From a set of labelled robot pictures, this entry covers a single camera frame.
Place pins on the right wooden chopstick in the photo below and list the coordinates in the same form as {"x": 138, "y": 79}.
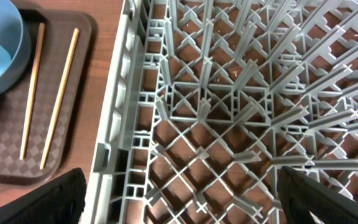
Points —
{"x": 59, "y": 98}

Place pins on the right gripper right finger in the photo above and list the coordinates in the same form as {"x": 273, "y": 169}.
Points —
{"x": 302, "y": 198}

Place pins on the grey dishwasher rack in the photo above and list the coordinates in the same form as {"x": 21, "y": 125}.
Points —
{"x": 207, "y": 100}

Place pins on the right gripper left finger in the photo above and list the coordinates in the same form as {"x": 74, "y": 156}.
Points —
{"x": 61, "y": 200}

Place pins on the left wooden chopstick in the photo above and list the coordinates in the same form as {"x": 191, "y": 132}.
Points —
{"x": 32, "y": 90}

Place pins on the dark blue bowl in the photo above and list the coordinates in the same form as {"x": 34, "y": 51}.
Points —
{"x": 15, "y": 45}

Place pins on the wooden chopstick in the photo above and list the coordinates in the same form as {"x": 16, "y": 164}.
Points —
{"x": 59, "y": 98}
{"x": 32, "y": 90}

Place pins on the brown serving tray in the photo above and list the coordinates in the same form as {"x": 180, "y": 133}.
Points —
{"x": 59, "y": 27}

